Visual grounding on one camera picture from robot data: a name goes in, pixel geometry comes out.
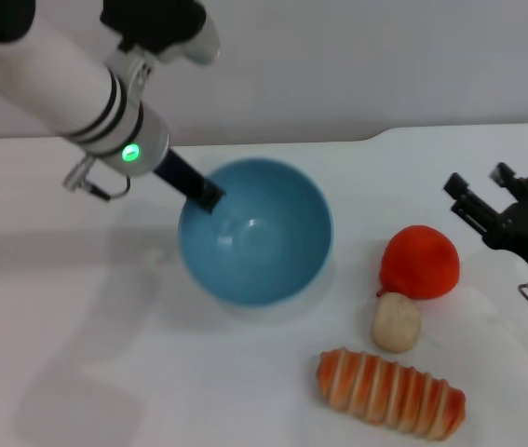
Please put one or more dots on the blue bowl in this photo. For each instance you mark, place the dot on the blue bowl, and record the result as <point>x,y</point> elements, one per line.
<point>263,251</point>

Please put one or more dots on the beige potato toy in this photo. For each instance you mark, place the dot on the beige potato toy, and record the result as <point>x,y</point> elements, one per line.
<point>396,323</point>

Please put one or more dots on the orange striped bread loaf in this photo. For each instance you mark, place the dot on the orange striped bread loaf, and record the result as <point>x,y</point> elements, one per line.
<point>389,393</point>

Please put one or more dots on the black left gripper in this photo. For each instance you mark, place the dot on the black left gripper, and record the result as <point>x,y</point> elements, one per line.
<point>180,174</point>

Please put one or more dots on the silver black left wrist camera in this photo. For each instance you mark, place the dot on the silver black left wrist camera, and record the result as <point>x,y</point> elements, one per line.
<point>161,23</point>

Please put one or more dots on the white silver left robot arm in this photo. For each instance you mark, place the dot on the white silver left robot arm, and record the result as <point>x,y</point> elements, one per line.
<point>58,79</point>

